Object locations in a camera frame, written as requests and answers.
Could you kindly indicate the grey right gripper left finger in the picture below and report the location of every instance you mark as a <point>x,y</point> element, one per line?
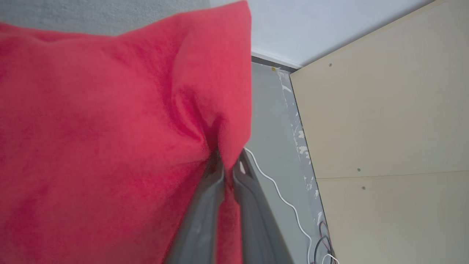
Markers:
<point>199,227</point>

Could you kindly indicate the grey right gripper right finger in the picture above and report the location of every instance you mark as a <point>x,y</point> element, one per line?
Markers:
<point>256,227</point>

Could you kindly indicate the red basketball shorts white trim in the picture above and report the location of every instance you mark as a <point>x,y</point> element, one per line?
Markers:
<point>91,128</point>

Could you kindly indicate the beige wooden panel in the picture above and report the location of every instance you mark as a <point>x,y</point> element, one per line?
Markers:
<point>384,128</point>

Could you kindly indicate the white baseboard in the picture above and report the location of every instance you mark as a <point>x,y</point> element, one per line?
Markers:
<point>271,58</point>

